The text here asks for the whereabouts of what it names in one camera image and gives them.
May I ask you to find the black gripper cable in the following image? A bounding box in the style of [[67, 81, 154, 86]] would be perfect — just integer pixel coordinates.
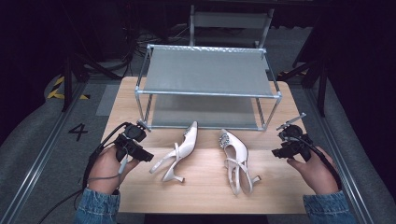
[[36, 121, 131, 224], [285, 135, 343, 191]]

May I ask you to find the grey metal shoe rack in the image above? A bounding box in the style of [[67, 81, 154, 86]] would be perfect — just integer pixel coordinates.
[[134, 43, 283, 132]]

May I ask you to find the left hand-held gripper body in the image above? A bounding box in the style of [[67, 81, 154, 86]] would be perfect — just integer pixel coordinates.
[[113, 119, 152, 162]]

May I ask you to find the person's left hand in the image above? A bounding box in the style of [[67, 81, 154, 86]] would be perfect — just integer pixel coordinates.
[[87, 144, 140, 196]]

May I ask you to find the black metal stand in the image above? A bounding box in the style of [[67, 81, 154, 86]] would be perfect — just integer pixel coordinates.
[[277, 18, 330, 119], [60, 52, 123, 113]]

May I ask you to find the grey left gripper cable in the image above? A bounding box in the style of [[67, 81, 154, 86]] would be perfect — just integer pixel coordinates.
[[87, 146, 129, 182]]

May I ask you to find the bundle of floor cables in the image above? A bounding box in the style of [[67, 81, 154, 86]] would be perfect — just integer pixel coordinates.
[[122, 24, 191, 68]]

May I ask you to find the white slingback heel shoe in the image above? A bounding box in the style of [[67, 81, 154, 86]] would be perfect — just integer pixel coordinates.
[[148, 120, 199, 184], [218, 128, 262, 197]]

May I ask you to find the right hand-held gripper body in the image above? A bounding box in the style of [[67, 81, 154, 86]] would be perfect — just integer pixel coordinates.
[[276, 112, 314, 162]]

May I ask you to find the person's right hand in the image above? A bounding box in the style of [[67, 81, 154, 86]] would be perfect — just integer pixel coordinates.
[[286, 146, 340, 196]]

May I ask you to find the metal floor rail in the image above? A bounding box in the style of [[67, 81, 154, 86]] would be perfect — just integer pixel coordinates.
[[0, 81, 89, 224], [303, 87, 376, 224]]

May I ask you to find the yellow floor tape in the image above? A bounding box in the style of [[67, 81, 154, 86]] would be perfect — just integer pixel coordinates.
[[46, 76, 92, 101]]

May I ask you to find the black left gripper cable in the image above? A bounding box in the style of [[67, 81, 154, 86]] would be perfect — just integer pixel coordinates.
[[36, 121, 131, 224]]

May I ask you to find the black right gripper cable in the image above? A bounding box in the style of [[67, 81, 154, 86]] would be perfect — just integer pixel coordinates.
[[285, 135, 343, 191]]

